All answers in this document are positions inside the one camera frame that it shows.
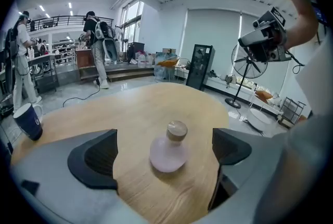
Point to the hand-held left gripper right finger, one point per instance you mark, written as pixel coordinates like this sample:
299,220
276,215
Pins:
255,150

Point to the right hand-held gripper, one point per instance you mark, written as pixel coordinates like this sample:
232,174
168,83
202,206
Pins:
270,51

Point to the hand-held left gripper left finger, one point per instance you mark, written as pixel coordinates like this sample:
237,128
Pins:
52,160

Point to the pale pink round capped bottle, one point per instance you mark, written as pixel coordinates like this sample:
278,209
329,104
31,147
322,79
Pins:
169,155

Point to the person's right forearm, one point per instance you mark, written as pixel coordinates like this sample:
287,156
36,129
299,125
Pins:
301,22

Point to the round wooden table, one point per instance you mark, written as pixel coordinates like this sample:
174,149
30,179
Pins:
145,105

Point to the white round drum table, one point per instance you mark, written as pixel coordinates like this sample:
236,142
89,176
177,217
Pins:
258,118

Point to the dark blue mug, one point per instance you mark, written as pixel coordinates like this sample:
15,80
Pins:
27,124

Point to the black standing fan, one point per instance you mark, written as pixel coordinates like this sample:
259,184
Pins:
232,103

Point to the white window bench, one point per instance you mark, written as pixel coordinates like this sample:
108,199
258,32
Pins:
244,90

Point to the orange cushion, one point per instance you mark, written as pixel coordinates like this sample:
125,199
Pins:
262,95

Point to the black glass-door cabinet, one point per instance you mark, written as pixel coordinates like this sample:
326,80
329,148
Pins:
200,66

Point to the black metal rack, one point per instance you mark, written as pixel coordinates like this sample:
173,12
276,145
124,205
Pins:
296,103

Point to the person's cream t-shirt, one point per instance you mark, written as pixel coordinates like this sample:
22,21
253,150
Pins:
314,82

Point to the small white round table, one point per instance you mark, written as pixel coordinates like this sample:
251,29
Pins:
180,68

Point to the cardboard box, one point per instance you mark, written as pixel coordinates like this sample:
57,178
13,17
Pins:
169,50

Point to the clear chair with orange cushion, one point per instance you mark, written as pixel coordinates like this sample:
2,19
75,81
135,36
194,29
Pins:
169,62

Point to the blue plastic wrapped pack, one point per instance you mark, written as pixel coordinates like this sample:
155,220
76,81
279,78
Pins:
160,61

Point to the metal work table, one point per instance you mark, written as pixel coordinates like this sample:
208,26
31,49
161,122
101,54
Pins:
41,57

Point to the large clear water jug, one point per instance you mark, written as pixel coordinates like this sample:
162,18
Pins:
141,61
149,61

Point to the brown wooden cabinet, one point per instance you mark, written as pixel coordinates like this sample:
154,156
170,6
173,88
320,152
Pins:
84,57

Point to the raised wooden platform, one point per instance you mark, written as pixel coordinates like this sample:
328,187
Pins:
125,72

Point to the black dresser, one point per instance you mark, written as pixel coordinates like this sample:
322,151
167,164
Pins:
135,51

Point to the white and black backpack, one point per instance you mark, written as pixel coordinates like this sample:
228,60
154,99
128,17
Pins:
104,35

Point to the black mezzanine railing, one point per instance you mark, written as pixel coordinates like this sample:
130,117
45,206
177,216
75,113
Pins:
65,22

